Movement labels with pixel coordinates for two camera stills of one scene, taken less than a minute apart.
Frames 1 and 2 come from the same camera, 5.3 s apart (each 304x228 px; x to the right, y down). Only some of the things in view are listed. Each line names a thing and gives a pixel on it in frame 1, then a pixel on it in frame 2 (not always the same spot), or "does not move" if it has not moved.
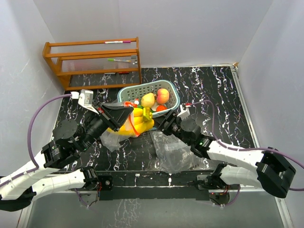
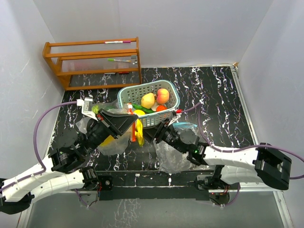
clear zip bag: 174,155 does not move
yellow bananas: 141,120 to 139,135
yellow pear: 147,99 does not move
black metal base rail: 156,185 does not move
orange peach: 163,96 does not move
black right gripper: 164,122 to 152,132
